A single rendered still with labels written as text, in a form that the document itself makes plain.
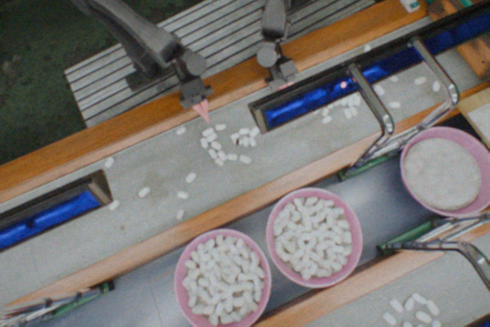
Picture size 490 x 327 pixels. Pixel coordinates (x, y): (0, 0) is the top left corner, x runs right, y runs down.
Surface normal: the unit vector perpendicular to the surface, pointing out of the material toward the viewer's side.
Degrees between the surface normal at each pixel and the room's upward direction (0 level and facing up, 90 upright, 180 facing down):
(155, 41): 28
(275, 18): 42
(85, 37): 0
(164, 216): 0
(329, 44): 0
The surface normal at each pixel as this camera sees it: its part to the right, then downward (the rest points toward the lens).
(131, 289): -0.07, -0.33
